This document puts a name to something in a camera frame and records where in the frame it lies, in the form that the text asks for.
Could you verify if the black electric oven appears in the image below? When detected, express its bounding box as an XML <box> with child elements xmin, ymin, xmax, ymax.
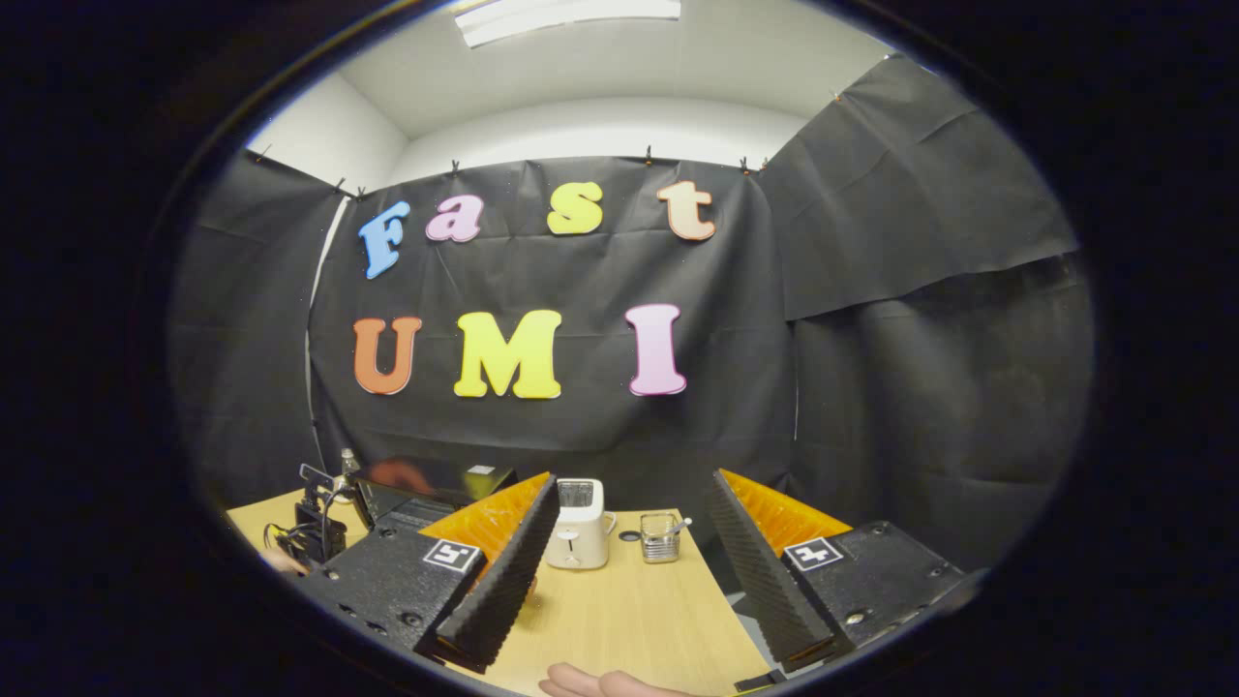
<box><xmin>350</xmin><ymin>457</ymin><xmax>519</xmax><ymax>531</ymax></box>

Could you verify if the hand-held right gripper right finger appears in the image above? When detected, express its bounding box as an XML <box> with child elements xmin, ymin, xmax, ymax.
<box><xmin>710</xmin><ymin>469</ymin><xmax>988</xmax><ymax>674</ymax></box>

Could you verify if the white toaster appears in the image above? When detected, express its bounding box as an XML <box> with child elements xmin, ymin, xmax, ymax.
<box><xmin>545</xmin><ymin>478</ymin><xmax>618</xmax><ymax>570</ymax></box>

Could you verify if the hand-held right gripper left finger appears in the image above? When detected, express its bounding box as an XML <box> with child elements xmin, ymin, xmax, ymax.
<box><xmin>295</xmin><ymin>472</ymin><xmax>560</xmax><ymax>674</ymax></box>

